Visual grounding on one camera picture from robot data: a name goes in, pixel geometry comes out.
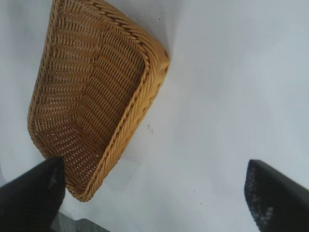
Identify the white tablecloth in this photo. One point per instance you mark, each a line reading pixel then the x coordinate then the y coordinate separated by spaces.
pixel 229 96

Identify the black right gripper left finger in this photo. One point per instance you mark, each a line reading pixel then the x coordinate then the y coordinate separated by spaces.
pixel 29 203

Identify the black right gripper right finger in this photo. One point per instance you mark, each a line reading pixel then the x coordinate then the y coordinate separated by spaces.
pixel 280 203

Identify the tan woven wicker basket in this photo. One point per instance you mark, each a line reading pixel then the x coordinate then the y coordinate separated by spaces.
pixel 91 84

